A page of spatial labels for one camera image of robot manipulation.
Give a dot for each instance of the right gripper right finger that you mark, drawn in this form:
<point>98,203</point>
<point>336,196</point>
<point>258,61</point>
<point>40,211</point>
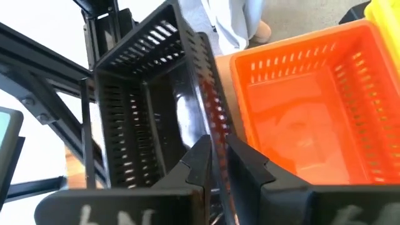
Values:
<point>312,206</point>

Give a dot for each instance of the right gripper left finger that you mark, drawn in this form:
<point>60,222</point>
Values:
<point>140,206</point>

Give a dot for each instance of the orange plastic perforated basket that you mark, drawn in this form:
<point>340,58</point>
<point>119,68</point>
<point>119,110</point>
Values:
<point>306,125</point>

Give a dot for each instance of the black plastic perforated basket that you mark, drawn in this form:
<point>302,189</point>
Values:
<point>175,103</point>

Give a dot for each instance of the yellow plastic perforated basket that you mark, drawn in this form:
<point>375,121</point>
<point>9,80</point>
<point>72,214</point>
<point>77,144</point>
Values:
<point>387,25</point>

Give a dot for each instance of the dark grey monitor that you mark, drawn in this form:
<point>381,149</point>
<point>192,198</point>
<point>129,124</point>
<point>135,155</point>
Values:
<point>9,150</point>

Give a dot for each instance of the person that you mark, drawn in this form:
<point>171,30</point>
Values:
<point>237,22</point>

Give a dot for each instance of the black aluminium table frame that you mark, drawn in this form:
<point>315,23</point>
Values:
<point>47,62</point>

